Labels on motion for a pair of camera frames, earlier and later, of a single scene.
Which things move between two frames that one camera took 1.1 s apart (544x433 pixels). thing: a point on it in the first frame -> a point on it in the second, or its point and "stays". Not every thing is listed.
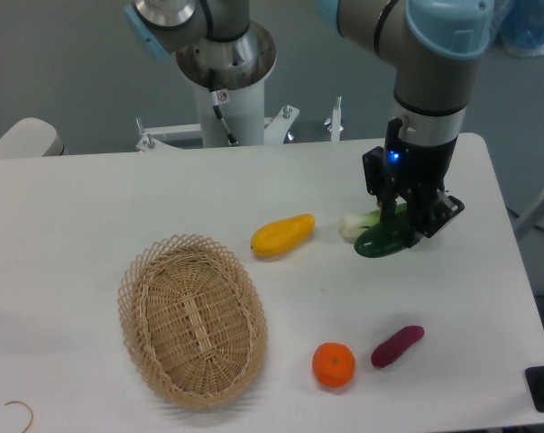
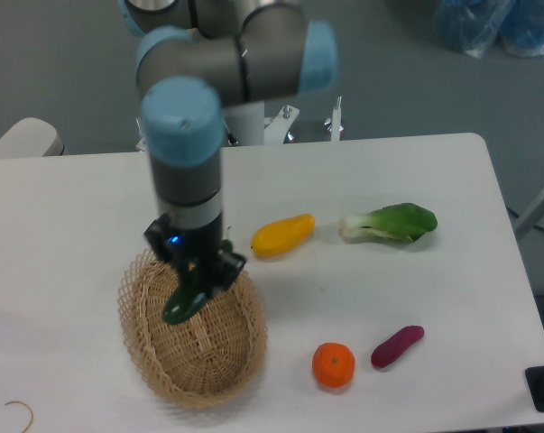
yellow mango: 280,236 stays
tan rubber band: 16,401 stays
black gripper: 417,172 -> 203,258
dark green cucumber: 385,238 -> 189,298
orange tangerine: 333,364 stays
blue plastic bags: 528,27 stays
